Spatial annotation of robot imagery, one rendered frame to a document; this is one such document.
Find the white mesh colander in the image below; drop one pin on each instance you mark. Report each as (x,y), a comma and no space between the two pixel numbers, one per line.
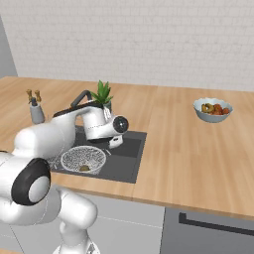
(82,157)

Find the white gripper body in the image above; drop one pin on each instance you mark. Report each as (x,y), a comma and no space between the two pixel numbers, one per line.
(115,142)

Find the dark grey sink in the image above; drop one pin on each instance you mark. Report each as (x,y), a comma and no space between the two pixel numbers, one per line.
(129,158)

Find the orange fruit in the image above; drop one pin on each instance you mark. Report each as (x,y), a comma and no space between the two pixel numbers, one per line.
(226,111)
(217,108)

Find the black sink faucet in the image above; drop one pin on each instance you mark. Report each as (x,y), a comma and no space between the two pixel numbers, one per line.
(79,97)

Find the brown kiwi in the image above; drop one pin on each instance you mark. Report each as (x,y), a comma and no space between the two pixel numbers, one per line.
(84,168)

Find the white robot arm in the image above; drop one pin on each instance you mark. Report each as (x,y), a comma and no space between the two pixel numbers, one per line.
(49,135)

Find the green potted plant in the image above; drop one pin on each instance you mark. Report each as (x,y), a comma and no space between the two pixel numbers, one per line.
(102,92)

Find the light grey drawer front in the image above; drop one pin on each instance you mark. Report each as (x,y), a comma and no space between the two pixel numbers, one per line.
(132,211)

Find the pale blue bowl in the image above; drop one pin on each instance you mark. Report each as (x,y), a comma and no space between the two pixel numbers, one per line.
(211,117)

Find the light grey cupboard door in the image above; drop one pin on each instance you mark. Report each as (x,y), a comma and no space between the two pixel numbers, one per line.
(129,239)

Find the yellow-green cut fruit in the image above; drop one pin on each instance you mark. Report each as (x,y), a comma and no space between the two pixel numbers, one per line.
(207,107)

